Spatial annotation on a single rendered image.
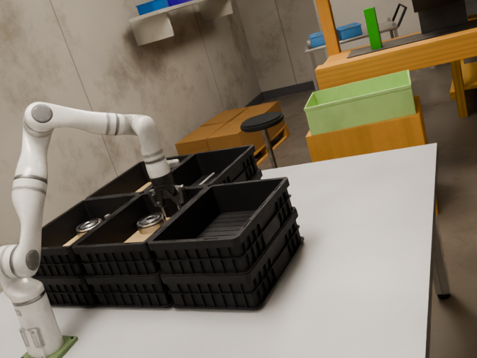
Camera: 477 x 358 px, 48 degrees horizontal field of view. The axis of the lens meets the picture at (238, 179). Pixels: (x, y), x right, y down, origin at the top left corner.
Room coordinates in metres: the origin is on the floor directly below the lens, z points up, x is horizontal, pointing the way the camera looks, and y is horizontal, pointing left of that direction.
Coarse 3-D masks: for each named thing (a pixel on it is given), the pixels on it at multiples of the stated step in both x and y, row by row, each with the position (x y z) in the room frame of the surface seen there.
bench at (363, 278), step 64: (320, 192) 1.97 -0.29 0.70; (384, 192) 1.78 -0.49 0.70; (320, 256) 1.47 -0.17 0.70; (384, 256) 1.36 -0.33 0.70; (0, 320) 1.71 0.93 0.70; (64, 320) 1.57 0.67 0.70; (128, 320) 1.44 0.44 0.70; (192, 320) 1.33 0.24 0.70; (256, 320) 1.24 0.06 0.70; (320, 320) 1.15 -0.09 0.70; (384, 320) 1.08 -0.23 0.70
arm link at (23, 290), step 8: (0, 248) 1.40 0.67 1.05; (8, 248) 1.39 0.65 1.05; (0, 256) 1.37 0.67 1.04; (8, 256) 1.36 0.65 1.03; (0, 264) 1.36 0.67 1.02; (8, 264) 1.35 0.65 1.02; (0, 272) 1.36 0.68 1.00; (8, 272) 1.35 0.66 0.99; (0, 280) 1.36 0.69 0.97; (8, 280) 1.38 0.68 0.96; (16, 280) 1.40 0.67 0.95; (24, 280) 1.41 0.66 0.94; (32, 280) 1.42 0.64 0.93; (8, 288) 1.37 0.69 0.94; (16, 288) 1.37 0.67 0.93; (24, 288) 1.38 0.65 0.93; (32, 288) 1.38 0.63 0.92; (40, 288) 1.39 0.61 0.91; (8, 296) 1.36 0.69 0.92; (16, 296) 1.36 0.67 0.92; (24, 296) 1.35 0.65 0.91; (32, 296) 1.36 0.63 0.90; (40, 296) 1.38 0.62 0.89; (16, 304) 1.36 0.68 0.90; (24, 304) 1.35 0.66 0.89
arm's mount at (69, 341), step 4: (64, 336) 1.44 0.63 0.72; (68, 336) 1.43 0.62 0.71; (72, 336) 1.43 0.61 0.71; (76, 336) 1.42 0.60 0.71; (64, 340) 1.42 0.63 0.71; (68, 340) 1.41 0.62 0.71; (72, 340) 1.41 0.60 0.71; (76, 340) 1.41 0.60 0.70; (64, 344) 1.40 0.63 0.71; (68, 344) 1.39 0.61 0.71; (72, 344) 1.40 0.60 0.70; (60, 348) 1.38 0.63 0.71; (64, 348) 1.37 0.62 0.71; (68, 348) 1.38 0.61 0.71; (56, 352) 1.36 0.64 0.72; (60, 352) 1.36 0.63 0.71; (64, 352) 1.36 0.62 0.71; (24, 356) 1.38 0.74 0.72; (28, 356) 1.38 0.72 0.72; (48, 356) 1.35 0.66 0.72; (52, 356) 1.35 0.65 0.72; (56, 356) 1.34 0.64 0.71; (60, 356) 1.35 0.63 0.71
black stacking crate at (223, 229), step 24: (216, 192) 1.73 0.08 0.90; (240, 192) 1.69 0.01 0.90; (264, 192) 1.64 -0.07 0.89; (192, 216) 1.61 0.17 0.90; (216, 216) 1.72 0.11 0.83; (240, 216) 1.66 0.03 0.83; (264, 216) 1.43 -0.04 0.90; (288, 216) 1.55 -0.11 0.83; (264, 240) 1.39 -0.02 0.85; (168, 264) 1.40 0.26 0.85; (192, 264) 1.36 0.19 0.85; (216, 264) 1.32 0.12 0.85; (240, 264) 1.28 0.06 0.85
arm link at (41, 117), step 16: (32, 112) 1.59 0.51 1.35; (48, 112) 1.60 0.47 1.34; (64, 112) 1.63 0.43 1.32; (80, 112) 1.65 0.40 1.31; (96, 112) 1.68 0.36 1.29; (32, 128) 1.59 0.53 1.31; (48, 128) 1.59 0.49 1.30; (80, 128) 1.64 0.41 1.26; (96, 128) 1.66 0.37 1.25; (112, 128) 1.67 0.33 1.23
